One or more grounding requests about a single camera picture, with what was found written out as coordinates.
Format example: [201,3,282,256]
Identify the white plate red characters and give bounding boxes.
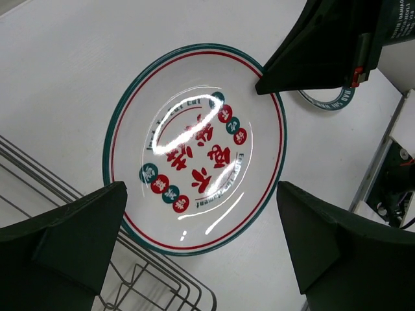
[102,43,288,256]

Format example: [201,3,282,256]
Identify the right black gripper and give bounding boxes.
[255,1,386,95]

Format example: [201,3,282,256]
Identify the grey wire dish rack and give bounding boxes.
[1,139,218,310]

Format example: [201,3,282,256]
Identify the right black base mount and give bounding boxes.
[366,141,414,227]

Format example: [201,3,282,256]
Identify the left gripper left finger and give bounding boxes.
[1,181,127,310]

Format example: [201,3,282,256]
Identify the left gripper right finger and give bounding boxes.
[276,181,414,310]

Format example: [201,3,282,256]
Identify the white plate green rim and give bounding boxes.
[298,87,355,111]

